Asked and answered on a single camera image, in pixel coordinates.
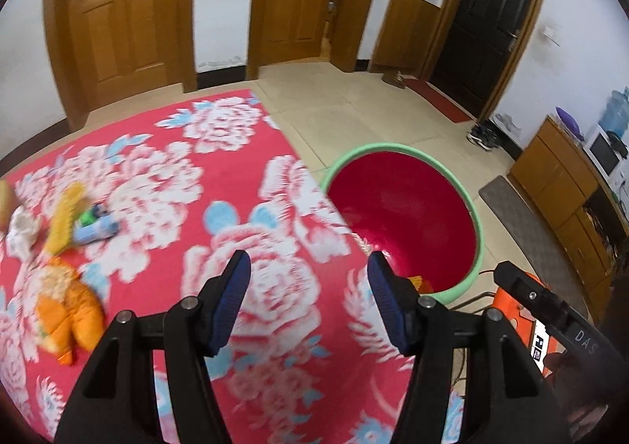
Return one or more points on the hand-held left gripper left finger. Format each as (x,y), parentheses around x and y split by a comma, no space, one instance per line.
(231,306)

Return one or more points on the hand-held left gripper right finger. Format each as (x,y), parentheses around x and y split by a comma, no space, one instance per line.
(388,311)

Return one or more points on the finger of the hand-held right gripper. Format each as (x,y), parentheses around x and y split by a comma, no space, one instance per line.
(533,296)

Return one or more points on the red bucket with green rim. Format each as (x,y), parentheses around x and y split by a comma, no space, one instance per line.
(408,208)

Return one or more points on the blue and green tube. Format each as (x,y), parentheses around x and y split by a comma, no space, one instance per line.
(96,228)

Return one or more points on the orange snack packet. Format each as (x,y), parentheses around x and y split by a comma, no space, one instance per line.
(51,287)

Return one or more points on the white tissue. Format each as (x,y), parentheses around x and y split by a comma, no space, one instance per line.
(22,233)

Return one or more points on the grey floor mat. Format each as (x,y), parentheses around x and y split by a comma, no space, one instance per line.
(530,228)

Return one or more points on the red floral tablecloth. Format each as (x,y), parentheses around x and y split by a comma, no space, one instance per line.
(275,203)

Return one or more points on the wooden cabinet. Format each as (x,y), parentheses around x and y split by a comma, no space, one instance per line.
(550,169)

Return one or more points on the white microwave oven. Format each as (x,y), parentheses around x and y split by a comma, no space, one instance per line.
(602,156)

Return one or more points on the pair of dark sneakers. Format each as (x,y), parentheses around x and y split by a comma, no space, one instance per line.
(484,137)

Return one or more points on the blue water bottle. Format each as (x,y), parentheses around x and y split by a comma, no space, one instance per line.
(616,112)

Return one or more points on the red door mat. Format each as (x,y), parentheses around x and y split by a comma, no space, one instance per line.
(437,97)

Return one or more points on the brown slipper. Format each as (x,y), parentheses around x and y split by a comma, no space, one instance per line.
(394,79)

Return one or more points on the black entrance door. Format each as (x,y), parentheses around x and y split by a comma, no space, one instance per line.
(491,21)

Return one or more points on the closed wooden panel door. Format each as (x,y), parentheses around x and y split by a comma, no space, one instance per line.
(123,16)

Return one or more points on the white light switch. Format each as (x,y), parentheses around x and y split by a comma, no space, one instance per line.
(551,35)

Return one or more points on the wooden wall panel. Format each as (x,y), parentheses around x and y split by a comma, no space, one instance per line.
(403,31)

